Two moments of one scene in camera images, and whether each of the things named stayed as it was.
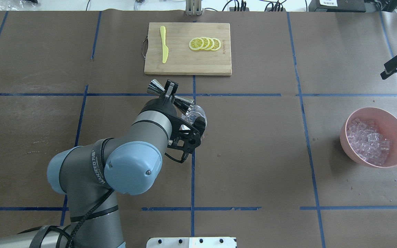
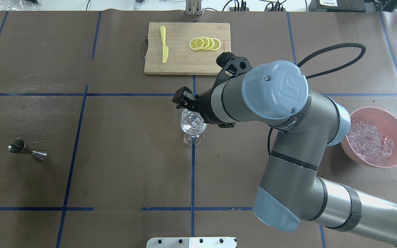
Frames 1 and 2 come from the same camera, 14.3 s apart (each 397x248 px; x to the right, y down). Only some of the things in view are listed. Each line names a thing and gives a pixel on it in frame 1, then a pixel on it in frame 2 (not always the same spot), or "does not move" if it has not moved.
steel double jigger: [185, 105] -> [18, 145]
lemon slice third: [211, 43] does not move
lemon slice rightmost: [217, 44] does not move
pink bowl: [374, 137] does not move
